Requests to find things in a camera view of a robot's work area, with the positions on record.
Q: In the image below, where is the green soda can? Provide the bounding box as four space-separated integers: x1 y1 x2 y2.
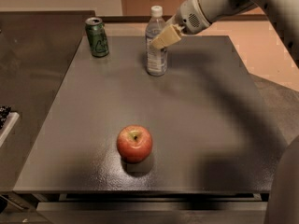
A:
85 17 109 58

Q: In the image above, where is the red apple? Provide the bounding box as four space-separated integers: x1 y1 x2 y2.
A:
117 125 153 163

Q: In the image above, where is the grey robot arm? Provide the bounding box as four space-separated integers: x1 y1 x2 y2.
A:
151 0 299 224

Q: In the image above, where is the clear blue plastic water bottle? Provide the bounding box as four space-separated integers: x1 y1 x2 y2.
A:
145 6 167 77

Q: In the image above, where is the dark side counter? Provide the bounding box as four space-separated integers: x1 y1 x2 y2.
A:
0 10 95 193

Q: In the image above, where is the keyboard on white tray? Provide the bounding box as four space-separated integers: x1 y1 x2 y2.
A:
0 105 20 147

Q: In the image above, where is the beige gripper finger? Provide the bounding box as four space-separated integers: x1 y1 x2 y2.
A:
150 24 182 49

